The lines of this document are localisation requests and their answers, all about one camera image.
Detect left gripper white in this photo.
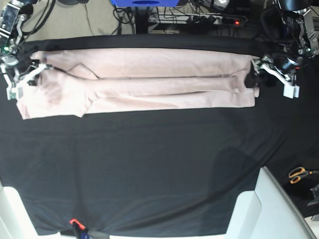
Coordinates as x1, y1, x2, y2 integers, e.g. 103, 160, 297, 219
244, 54, 301, 99

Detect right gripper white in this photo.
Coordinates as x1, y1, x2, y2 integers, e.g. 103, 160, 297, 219
0, 58, 52, 101

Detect pink T-shirt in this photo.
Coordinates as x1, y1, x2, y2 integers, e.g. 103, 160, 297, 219
16, 48, 259, 120

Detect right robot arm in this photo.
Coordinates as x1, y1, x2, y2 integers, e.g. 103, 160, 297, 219
0, 0, 56, 101

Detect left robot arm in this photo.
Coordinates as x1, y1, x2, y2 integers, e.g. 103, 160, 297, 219
245, 0, 319, 99

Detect blue box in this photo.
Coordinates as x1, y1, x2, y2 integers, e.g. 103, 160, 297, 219
110, 0, 180, 7

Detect black table cloth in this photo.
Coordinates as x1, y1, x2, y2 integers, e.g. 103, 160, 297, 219
0, 33, 319, 236

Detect white chair right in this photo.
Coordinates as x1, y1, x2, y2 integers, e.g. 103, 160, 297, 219
225, 166, 316, 239

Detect white chair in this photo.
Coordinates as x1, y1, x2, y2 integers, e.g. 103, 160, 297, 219
0, 185, 61, 239
225, 166, 316, 239

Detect white chair left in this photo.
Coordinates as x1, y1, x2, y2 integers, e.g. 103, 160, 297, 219
0, 185, 61, 239

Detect orange clip bottom edge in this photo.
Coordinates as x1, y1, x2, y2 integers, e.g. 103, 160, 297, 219
69, 218, 86, 231

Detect orange handled scissors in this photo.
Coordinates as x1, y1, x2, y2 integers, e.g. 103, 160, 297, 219
288, 167, 319, 184

